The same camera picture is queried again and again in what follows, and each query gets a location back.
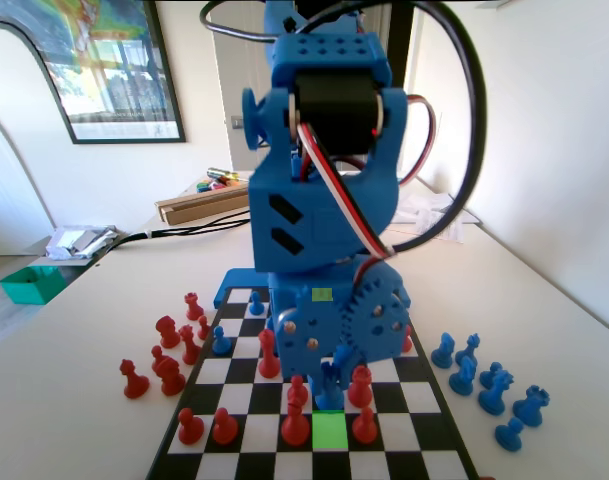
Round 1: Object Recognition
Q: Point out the long cardboard box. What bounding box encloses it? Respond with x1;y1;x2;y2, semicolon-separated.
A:
155;187;251;226

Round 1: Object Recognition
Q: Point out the colourful marker set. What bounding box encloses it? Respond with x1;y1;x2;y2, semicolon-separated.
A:
196;175;251;195

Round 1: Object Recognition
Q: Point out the black framed poster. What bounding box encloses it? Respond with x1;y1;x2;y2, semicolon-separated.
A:
33;0;188;146

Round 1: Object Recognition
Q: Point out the printed paper sheet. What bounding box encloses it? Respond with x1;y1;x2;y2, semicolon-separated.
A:
413;209;465;245

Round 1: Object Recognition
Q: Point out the pile of papers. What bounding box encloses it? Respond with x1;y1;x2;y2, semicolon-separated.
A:
46;224;120;261

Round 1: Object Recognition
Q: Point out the green plastic bin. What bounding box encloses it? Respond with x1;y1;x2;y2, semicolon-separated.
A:
0;264;68;305

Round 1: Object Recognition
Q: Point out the red chess queen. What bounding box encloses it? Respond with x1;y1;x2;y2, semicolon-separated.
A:
347;364;375;407

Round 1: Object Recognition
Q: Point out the black table cable bundle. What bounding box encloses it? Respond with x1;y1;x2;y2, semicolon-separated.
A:
98;207;253;259

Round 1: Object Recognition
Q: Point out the white paper stack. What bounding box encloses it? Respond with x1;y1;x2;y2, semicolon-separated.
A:
393;192;480;226

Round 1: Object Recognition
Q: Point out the black and white chessboard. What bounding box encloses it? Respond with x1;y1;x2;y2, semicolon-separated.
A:
146;285;480;480

